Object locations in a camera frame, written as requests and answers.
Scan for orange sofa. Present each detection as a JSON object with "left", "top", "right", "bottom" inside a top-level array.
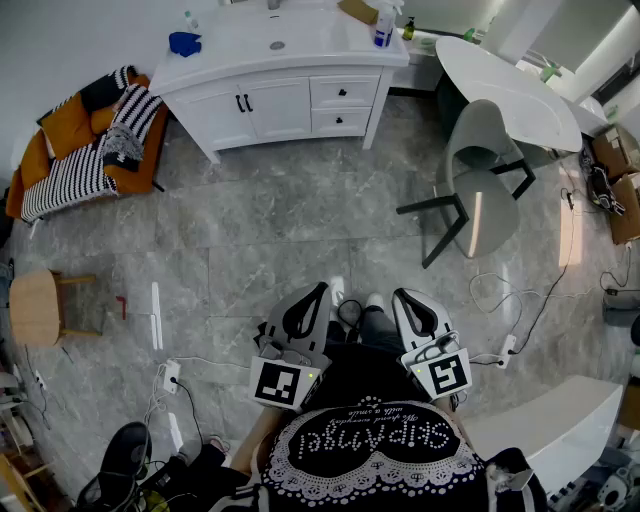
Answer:
[{"left": 5, "top": 64, "right": 171, "bottom": 224}]

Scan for person's blue jeans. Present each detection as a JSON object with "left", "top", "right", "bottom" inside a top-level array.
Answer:
[{"left": 327, "top": 304, "right": 406, "bottom": 351}]

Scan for orange cushion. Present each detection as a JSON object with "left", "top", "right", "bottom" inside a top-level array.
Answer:
[{"left": 39, "top": 92, "right": 99, "bottom": 161}]

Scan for cardboard box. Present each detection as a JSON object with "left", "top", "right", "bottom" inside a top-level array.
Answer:
[
  {"left": 609, "top": 172, "right": 640, "bottom": 246},
  {"left": 592, "top": 124, "right": 640, "bottom": 181}
]

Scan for person's black printed shirt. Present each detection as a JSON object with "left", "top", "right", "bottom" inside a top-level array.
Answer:
[{"left": 209, "top": 344, "right": 549, "bottom": 512}]

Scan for white vanity cabinet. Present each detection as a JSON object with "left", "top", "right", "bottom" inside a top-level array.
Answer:
[{"left": 148, "top": 0, "right": 411, "bottom": 165}]

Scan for grey chair with black legs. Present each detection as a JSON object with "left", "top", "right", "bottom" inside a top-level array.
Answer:
[{"left": 396, "top": 98, "right": 537, "bottom": 270}]

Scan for white vanity drawer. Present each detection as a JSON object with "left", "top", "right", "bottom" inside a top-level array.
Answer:
[
  {"left": 310, "top": 106, "right": 374, "bottom": 137},
  {"left": 309, "top": 74, "right": 382, "bottom": 110}
]

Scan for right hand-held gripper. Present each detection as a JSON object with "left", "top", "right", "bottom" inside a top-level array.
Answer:
[{"left": 391, "top": 287, "right": 473, "bottom": 404}]

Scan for wooden stool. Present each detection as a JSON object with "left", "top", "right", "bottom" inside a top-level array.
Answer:
[{"left": 8, "top": 268, "right": 104, "bottom": 349}]

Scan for blue cloth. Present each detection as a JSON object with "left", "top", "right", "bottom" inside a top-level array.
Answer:
[{"left": 168, "top": 31, "right": 203, "bottom": 58}]

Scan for person's left forearm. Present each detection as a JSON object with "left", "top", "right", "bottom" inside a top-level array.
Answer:
[{"left": 229, "top": 405, "right": 284, "bottom": 476}]

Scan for brown cardboard piece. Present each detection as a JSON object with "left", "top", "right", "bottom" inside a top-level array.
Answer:
[{"left": 337, "top": 0, "right": 380, "bottom": 25}]

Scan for white power strip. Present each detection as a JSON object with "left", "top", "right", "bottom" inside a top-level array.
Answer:
[
  {"left": 499, "top": 333, "right": 518, "bottom": 370},
  {"left": 162, "top": 358, "right": 182, "bottom": 395}
]

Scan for white blue-label spray bottle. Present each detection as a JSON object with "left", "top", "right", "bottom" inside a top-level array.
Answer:
[{"left": 373, "top": 0, "right": 404, "bottom": 50}]

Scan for white curved counter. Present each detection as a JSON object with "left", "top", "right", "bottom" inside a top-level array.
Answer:
[{"left": 462, "top": 374, "right": 624, "bottom": 496}]

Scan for black office chair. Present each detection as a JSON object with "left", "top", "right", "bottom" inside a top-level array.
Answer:
[{"left": 74, "top": 422, "right": 156, "bottom": 512}]

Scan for white vanity cabinet door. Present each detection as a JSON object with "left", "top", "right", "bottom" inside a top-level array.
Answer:
[
  {"left": 238, "top": 77, "right": 314, "bottom": 142},
  {"left": 173, "top": 83, "right": 257, "bottom": 150}
]

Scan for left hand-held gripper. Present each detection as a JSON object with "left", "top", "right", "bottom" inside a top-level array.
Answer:
[{"left": 248, "top": 282, "right": 334, "bottom": 413}]

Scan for black white striped blanket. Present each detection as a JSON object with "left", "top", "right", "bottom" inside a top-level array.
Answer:
[{"left": 20, "top": 82, "right": 166, "bottom": 224}]

